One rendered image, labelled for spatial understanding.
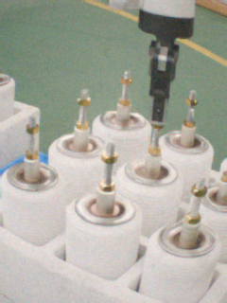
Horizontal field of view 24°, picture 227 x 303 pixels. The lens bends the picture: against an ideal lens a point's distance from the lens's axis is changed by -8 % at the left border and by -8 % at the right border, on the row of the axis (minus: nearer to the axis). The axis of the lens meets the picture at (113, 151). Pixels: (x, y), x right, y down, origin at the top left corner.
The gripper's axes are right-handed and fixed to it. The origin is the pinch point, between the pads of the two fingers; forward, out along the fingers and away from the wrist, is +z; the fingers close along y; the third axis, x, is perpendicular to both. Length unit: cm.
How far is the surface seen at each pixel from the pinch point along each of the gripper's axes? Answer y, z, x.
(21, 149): 26.5, 24.1, 27.1
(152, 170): -1.1, 9.3, -0.1
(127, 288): -18.4, 17.3, 0.2
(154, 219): -4.5, 15.0, -1.5
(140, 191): -4.5, 10.8, 1.0
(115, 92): 91, 35, 16
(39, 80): 96, 35, 43
